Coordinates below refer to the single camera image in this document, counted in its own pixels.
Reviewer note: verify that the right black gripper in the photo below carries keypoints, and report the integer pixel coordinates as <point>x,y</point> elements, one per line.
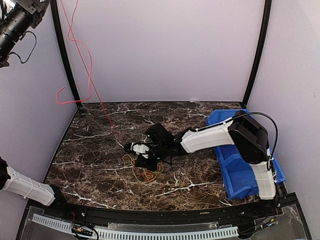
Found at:
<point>142,162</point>

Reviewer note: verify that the right black frame post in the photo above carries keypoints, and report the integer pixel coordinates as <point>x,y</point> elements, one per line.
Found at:
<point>258,52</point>

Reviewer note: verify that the white slotted cable duct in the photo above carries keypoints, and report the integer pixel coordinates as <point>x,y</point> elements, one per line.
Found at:
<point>102,233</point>

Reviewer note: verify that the blue plastic divided bin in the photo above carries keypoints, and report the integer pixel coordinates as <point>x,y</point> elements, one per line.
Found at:
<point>238,177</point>

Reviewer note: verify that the black front rail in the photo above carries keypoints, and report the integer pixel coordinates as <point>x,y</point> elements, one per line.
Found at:
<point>243,215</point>

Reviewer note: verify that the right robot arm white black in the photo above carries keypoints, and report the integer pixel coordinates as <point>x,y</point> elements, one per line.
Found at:
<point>241,130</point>

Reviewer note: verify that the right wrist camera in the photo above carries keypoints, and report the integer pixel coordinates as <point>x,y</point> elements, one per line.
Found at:
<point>138,148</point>

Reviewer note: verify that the black frame post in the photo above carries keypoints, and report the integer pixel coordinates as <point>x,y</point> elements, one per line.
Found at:
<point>63,52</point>
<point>258,52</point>

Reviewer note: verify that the left black frame post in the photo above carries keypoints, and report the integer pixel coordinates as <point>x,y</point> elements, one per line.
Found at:
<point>63,52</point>

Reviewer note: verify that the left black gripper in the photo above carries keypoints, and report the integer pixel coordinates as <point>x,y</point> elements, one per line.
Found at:
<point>34,8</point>

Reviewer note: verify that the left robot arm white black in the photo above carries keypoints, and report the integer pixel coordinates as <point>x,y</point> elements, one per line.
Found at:
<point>16,17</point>

